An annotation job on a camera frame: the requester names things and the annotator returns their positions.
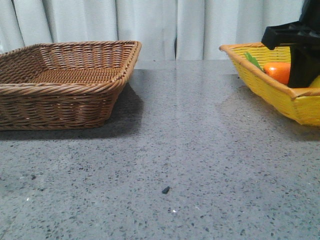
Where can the brown wicker basket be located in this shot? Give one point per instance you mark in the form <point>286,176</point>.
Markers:
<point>62,86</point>

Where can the yellow wicker basket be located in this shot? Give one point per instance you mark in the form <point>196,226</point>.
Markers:
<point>299,104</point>

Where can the white curtain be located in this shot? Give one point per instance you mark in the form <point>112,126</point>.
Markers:
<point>167,29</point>

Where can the yellow tape roll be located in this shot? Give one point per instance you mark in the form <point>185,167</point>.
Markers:
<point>315,83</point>

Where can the small black debris piece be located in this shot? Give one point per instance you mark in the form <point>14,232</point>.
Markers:
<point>165,190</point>

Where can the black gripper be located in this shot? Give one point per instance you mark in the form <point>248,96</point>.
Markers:
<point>304,38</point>

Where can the orange toy carrot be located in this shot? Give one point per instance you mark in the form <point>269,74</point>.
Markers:
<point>279,71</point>

